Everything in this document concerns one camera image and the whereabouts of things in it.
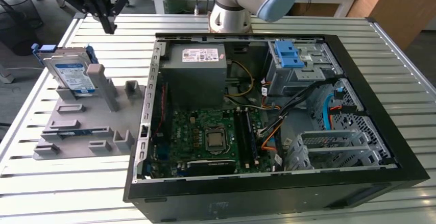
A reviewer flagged hard disk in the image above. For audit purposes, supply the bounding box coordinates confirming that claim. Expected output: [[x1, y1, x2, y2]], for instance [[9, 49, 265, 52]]
[[31, 43, 101, 98]]

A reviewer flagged silver disk bay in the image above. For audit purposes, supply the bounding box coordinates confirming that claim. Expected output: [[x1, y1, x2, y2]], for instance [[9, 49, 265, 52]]
[[283, 129, 391, 171]]

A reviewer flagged black mesh bin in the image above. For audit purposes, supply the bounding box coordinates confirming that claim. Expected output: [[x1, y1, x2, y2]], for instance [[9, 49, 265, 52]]
[[0, 0, 45, 56]]

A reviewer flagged grey metal stand foot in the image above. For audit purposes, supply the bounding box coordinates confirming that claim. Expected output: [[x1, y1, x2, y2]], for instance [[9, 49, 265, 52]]
[[0, 63, 17, 84]]

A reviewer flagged grey power supply unit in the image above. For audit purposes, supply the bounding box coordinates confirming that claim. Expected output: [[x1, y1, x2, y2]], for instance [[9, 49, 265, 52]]
[[161, 42, 229, 109]]

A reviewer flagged grey parts rack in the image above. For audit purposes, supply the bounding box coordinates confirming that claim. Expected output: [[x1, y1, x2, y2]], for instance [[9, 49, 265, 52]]
[[33, 64, 147, 161]]

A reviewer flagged blue RAM stick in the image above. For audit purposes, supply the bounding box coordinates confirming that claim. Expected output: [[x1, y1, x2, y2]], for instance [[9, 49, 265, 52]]
[[58, 129, 93, 136]]

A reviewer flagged blue plastic drive latch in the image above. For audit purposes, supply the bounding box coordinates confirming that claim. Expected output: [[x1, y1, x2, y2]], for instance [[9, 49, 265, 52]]
[[274, 40, 306, 68]]

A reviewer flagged green motherboard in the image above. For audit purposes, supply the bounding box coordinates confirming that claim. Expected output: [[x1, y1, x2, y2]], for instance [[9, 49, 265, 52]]
[[150, 108, 277, 178]]

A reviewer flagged silver optical drive cage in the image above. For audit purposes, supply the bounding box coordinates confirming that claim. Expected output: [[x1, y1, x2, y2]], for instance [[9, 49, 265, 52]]
[[266, 40, 345, 97]]

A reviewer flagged silver CPU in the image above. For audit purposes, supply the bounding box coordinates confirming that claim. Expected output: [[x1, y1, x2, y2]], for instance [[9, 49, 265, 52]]
[[205, 129, 229, 153]]

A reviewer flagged installed RAM stick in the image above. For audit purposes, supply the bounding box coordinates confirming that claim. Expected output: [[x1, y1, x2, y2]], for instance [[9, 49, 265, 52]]
[[245, 108, 261, 166]]

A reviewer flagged black graphics card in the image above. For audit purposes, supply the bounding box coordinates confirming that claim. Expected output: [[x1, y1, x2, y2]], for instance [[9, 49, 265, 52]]
[[186, 159, 237, 176]]

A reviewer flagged brown wooden cabinet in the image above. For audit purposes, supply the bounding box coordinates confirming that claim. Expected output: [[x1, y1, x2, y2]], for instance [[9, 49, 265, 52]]
[[347, 0, 436, 50]]

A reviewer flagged black PC case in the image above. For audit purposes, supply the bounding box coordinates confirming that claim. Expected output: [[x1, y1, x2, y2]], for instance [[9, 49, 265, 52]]
[[123, 32, 431, 223]]

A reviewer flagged thin red wire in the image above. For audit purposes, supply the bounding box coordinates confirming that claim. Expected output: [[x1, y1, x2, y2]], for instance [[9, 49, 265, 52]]
[[155, 83, 169, 137]]

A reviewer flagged yellow wire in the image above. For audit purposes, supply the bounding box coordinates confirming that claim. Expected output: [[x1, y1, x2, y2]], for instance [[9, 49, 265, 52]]
[[225, 60, 257, 97]]

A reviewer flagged grey white wire bundle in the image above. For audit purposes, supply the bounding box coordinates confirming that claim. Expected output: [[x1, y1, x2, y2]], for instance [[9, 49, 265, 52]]
[[225, 96, 285, 111]]

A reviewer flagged black cable bundle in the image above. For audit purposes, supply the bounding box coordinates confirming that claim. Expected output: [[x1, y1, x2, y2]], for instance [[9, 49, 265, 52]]
[[259, 77, 342, 135]]

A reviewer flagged blue data wire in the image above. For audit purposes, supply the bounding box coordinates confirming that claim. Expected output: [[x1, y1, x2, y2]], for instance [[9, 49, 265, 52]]
[[326, 87, 346, 133]]

